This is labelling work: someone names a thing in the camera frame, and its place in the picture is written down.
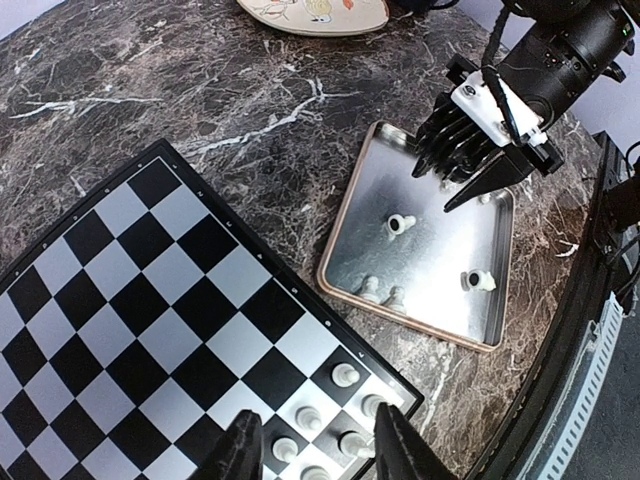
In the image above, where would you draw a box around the white knight chess piece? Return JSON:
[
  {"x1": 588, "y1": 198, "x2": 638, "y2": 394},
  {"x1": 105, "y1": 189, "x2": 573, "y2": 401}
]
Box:
[{"x1": 338, "y1": 431, "x2": 375, "y2": 459}]

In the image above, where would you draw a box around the white pawn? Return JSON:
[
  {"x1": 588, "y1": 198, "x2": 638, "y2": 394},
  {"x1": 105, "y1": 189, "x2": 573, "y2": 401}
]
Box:
[
  {"x1": 357, "y1": 275, "x2": 380, "y2": 304},
  {"x1": 295, "y1": 406, "x2": 322, "y2": 431},
  {"x1": 331, "y1": 363, "x2": 361, "y2": 388},
  {"x1": 271, "y1": 436, "x2": 299, "y2": 464},
  {"x1": 382, "y1": 286, "x2": 406, "y2": 314}
]

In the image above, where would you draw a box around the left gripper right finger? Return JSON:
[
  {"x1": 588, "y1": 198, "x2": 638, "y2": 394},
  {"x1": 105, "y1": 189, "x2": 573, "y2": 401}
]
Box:
[{"x1": 374, "y1": 403, "x2": 457, "y2": 480}]

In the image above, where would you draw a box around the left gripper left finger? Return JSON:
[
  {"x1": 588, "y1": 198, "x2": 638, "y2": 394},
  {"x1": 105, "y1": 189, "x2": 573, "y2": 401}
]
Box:
[{"x1": 192, "y1": 409, "x2": 264, "y2": 480}]

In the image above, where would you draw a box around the black front rail base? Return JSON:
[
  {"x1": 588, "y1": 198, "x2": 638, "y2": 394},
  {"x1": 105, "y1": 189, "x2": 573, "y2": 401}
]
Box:
[{"x1": 467, "y1": 132, "x2": 639, "y2": 479}]

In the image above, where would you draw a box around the white piece tray bottom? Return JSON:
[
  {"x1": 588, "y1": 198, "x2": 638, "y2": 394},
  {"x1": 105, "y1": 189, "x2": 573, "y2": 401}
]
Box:
[{"x1": 461, "y1": 269, "x2": 497, "y2": 292}]

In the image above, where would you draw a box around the white rook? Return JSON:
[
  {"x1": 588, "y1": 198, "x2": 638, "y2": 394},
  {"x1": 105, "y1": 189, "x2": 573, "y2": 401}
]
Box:
[{"x1": 360, "y1": 394, "x2": 387, "y2": 419}]

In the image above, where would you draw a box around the grey slotted cable duct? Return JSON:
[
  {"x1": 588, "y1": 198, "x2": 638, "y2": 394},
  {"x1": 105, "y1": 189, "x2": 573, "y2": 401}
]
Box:
[{"x1": 529, "y1": 295, "x2": 624, "y2": 479}]

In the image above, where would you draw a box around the white bishop chess piece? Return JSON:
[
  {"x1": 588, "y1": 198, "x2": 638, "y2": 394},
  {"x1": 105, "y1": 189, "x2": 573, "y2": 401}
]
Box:
[{"x1": 300, "y1": 465, "x2": 332, "y2": 480}]

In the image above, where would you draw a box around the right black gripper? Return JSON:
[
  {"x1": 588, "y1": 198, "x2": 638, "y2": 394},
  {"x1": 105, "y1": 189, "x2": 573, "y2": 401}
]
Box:
[{"x1": 412, "y1": 59, "x2": 564, "y2": 212}]

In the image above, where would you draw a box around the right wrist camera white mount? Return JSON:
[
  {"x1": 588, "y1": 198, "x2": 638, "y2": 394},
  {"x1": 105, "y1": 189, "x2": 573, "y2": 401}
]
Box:
[{"x1": 451, "y1": 70, "x2": 548, "y2": 147}]

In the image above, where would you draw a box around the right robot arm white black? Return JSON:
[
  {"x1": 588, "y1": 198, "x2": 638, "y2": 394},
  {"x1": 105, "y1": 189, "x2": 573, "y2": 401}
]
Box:
[{"x1": 412, "y1": 1, "x2": 639, "y2": 212}]

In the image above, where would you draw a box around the white pawn lying centre tray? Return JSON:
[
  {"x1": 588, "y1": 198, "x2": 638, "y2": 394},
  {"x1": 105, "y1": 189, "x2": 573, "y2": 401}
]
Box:
[{"x1": 386, "y1": 214, "x2": 417, "y2": 237}]

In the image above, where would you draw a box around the black grey chessboard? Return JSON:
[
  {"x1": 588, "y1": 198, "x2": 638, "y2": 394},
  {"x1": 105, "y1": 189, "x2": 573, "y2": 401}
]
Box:
[{"x1": 1, "y1": 140, "x2": 423, "y2": 479}]

